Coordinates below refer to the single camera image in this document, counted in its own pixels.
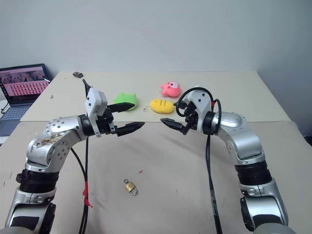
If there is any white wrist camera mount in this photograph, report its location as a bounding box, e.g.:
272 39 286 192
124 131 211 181
84 87 108 138
182 86 213 134

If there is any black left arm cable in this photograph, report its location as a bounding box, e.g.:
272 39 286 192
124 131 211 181
69 78 95 234

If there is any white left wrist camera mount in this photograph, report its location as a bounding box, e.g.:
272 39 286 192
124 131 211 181
84 87 108 138

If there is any beige table cloth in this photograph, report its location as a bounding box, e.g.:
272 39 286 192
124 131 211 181
0 120 312 234

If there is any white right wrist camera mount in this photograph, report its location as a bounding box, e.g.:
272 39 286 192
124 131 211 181
182 86 213 134

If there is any brass padlock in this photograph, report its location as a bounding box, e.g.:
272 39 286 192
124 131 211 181
124 181 138 196

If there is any green plush toy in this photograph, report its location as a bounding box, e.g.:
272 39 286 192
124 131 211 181
113 92 139 112

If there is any open laptop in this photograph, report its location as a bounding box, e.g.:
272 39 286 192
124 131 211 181
0 63 51 122

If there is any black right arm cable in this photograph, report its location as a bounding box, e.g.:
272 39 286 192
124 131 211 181
175 87 224 234

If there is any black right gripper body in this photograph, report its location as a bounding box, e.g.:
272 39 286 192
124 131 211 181
181 101 199 136

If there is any yellow plush toy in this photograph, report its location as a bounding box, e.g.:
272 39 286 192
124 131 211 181
149 97 175 115

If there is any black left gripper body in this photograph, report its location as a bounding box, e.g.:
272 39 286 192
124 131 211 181
96 108 118 136

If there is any pink plush toy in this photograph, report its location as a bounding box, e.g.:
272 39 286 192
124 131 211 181
159 81 182 98

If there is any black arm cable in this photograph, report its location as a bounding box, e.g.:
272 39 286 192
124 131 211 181
69 78 95 234
175 87 224 234

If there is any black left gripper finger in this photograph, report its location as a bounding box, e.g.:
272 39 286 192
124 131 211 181
116 122 146 137
106 102 136 114

